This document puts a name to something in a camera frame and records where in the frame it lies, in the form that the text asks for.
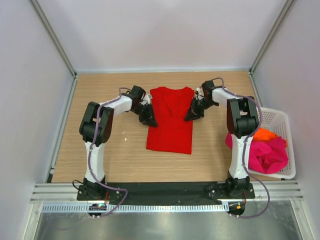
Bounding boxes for frame post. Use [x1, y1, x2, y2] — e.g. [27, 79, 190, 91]
[28, 0, 78, 78]
[249, 0, 298, 75]

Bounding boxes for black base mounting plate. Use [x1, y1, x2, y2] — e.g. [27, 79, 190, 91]
[76, 181, 255, 206]

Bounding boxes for red t shirt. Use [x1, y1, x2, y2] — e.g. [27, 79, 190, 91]
[146, 86, 194, 155]

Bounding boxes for right rear frame post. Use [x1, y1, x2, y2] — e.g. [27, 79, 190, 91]
[249, 0, 298, 75]

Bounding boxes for pink t shirt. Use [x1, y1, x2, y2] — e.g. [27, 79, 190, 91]
[225, 133, 288, 178]

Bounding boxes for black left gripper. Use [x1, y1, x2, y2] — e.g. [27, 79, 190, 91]
[131, 102, 158, 128]

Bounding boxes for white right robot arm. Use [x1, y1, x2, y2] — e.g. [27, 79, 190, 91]
[184, 77, 262, 199]

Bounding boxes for orange t shirt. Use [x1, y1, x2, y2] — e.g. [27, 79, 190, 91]
[253, 128, 278, 142]

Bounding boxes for white slotted cable duct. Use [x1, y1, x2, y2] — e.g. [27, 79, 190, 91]
[42, 203, 229, 214]

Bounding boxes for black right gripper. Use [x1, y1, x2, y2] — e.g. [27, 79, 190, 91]
[184, 97, 217, 122]

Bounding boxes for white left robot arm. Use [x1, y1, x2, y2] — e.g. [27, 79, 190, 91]
[77, 85, 158, 201]

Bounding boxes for white perforated laundry basket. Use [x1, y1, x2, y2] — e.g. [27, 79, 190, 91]
[250, 107, 296, 180]

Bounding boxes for left rear frame post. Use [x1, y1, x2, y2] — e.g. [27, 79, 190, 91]
[28, 0, 78, 78]

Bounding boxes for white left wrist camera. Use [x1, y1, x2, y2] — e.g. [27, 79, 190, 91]
[142, 93, 153, 105]

